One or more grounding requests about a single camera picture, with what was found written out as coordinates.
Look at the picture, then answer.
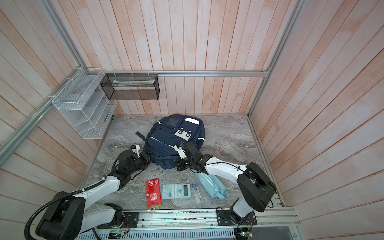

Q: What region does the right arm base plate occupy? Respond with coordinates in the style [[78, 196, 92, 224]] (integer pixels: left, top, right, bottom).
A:
[[216, 209, 258, 226]]

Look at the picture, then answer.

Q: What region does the red booklet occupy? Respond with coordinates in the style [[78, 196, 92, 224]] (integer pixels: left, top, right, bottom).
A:
[[145, 178, 162, 211]]

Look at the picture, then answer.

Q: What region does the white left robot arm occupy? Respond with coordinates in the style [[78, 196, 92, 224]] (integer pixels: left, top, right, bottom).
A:
[[24, 149, 152, 240]]

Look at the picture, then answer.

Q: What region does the navy blue student backpack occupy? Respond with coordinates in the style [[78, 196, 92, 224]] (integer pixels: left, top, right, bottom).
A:
[[136, 115, 206, 169]]

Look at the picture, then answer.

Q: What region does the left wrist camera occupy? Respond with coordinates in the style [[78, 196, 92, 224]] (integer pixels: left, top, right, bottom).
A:
[[130, 145, 140, 157]]

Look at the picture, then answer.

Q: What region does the black mesh basket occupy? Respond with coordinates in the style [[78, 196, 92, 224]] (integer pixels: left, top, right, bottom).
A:
[[100, 73, 160, 101]]

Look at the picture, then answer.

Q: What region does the light blue calculator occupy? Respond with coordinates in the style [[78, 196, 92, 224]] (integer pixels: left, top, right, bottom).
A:
[[162, 184, 191, 200]]

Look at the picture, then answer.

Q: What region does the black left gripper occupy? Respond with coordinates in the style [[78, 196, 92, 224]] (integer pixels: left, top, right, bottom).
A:
[[127, 151, 156, 174]]

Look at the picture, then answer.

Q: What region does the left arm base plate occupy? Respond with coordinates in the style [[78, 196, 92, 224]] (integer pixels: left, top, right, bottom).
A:
[[96, 212, 139, 230]]

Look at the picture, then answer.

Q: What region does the white wire mesh shelf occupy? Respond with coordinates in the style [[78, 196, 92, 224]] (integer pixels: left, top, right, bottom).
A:
[[52, 68, 117, 140]]

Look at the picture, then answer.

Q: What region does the clear pen pack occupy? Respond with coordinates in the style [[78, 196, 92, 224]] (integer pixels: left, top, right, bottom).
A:
[[191, 182, 203, 203]]

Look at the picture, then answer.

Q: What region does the light blue pencil case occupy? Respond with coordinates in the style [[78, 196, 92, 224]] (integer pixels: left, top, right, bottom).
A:
[[195, 173, 229, 200]]

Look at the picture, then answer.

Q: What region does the aluminium wall rail frame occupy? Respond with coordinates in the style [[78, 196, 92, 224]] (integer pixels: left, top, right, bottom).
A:
[[0, 0, 307, 169]]

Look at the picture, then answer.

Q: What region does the aluminium front rail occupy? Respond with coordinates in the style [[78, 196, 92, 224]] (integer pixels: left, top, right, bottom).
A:
[[81, 207, 301, 233]]

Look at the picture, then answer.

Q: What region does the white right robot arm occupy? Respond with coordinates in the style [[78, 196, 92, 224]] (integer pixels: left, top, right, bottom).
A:
[[175, 143, 277, 225]]

